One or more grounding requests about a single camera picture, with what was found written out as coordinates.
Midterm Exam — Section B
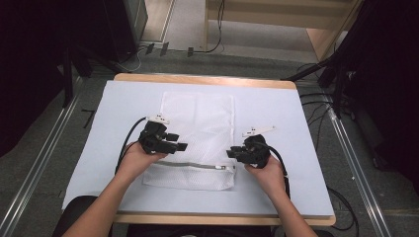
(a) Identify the metal floor rail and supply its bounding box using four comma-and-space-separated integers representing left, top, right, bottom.
0, 77, 85, 237
320, 95, 393, 237

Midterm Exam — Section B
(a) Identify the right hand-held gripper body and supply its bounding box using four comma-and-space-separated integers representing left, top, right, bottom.
241, 124, 277, 170

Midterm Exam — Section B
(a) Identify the black looped floor cable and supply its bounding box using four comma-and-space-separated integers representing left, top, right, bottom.
325, 186, 360, 232

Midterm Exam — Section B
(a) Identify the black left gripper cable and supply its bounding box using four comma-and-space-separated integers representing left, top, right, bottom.
114, 116, 148, 176

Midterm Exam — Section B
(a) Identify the black metal stand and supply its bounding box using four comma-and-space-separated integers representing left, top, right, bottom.
61, 43, 123, 109
281, 0, 377, 119

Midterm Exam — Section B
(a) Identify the black hanging cable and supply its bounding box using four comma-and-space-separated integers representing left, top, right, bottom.
193, 0, 226, 54

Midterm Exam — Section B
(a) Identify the black floor cable bundle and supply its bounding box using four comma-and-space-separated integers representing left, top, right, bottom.
295, 61, 335, 152

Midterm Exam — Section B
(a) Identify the wooden table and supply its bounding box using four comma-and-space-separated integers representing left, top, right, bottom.
61, 72, 337, 227

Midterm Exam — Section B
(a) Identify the light wooden desk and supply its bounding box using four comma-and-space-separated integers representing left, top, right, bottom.
204, 0, 364, 62

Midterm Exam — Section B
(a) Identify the dark cabinet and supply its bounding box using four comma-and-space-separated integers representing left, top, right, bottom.
98, 0, 149, 64

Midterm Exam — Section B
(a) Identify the white table cover sheet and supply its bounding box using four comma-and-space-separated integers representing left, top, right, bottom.
61, 79, 336, 218

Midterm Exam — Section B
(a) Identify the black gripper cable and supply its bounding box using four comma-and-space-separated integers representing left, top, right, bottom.
262, 140, 292, 199
114, 116, 148, 176

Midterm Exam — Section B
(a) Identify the person's dark clothing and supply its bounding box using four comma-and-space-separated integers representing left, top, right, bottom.
52, 195, 334, 237

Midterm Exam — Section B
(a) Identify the white mesh laundry bag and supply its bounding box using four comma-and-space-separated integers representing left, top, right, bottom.
141, 91, 237, 192

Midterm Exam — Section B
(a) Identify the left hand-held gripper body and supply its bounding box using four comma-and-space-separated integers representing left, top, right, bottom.
138, 114, 173, 155

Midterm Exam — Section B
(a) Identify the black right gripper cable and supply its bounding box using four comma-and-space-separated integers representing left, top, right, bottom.
262, 140, 292, 199

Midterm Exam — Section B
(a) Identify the white floor cable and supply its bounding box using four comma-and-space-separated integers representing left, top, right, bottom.
120, 45, 147, 73

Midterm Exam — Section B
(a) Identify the person's right hand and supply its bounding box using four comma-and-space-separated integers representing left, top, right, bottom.
244, 155, 289, 199

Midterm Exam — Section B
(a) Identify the person's left hand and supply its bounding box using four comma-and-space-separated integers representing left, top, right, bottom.
118, 141, 170, 185

